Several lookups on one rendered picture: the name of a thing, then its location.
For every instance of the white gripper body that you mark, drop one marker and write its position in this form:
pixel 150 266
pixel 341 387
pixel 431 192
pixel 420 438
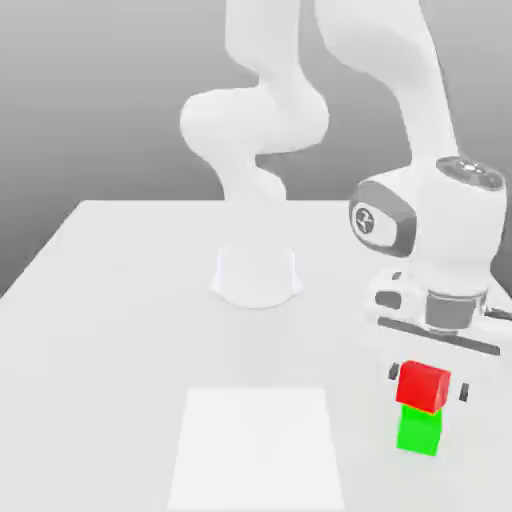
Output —
pixel 440 340

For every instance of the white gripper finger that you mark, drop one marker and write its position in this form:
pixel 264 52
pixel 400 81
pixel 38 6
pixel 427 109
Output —
pixel 394 372
pixel 464 392

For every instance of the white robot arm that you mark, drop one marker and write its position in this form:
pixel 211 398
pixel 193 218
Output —
pixel 256 120

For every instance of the small green cube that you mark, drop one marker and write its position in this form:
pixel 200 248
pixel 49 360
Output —
pixel 418 432

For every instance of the small red cube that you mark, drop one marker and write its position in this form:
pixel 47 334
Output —
pixel 420 386

